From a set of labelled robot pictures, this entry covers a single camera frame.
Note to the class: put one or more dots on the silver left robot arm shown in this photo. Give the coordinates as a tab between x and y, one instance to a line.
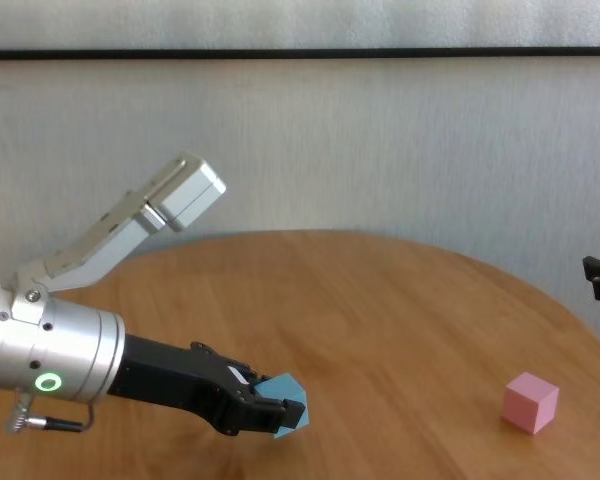
55	345

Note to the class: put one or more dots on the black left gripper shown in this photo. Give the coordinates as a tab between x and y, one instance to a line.
170	375

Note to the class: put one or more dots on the black wall rail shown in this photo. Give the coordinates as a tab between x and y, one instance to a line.
300	53

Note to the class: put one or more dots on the pink wooden cube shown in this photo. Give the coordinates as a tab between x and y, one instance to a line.
527	402

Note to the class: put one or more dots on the light blue wooden cube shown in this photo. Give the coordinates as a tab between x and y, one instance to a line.
280	387

